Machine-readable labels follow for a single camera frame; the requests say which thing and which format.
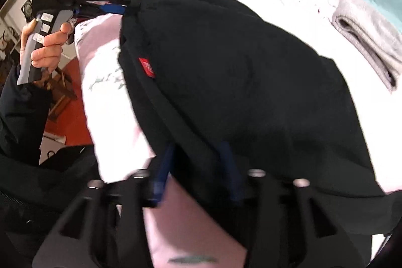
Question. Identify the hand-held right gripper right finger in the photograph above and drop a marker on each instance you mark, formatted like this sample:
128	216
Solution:
228	173

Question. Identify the pink floral bed sheet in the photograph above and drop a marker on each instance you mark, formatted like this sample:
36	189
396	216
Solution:
314	4

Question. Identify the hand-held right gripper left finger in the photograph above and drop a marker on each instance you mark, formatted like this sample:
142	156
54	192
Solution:
164	167

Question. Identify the folded grey garment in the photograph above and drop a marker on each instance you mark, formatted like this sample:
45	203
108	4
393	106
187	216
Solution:
370	38

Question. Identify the person's left forearm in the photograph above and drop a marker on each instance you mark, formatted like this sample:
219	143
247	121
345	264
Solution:
22	117

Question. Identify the person's dark jacket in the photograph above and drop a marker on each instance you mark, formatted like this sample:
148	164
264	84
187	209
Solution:
34	192

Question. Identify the black pants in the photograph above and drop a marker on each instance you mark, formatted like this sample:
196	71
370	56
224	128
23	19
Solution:
238	92

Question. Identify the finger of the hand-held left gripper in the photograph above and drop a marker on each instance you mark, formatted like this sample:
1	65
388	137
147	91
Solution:
108	8

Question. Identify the wooden stool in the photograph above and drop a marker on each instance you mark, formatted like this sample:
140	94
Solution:
59	89

